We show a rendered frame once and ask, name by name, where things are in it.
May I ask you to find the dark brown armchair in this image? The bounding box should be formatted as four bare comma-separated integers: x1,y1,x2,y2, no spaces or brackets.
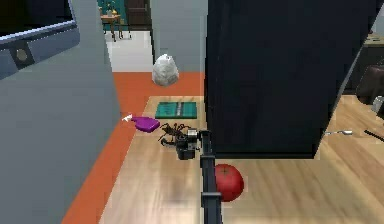
355,64,384,106

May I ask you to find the white rubbish bag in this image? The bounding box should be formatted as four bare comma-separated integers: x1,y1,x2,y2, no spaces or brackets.
151,53,181,88

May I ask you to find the dark brown big tarantula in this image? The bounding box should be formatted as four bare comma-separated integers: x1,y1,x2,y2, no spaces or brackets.
157,122,193,142

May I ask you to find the silver spoon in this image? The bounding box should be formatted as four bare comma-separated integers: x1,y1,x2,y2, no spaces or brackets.
324,129,354,137

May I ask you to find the purple spray bottle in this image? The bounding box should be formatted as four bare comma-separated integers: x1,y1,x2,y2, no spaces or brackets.
121,114,161,134

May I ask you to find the wooden table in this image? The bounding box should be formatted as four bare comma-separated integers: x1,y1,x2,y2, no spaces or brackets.
99,12,124,43

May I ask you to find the dark brown room door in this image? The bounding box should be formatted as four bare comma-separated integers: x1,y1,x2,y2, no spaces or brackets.
124,0,152,32

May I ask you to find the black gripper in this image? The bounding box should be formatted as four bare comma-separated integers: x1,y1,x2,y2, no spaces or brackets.
159,132,198,161

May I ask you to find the grey cup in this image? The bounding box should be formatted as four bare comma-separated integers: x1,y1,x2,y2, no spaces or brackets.
370,95,384,118

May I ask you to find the black knife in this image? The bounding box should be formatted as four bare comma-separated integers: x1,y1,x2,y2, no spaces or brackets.
363,129,384,143

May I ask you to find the green book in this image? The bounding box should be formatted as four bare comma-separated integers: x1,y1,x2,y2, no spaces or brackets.
154,101,198,120

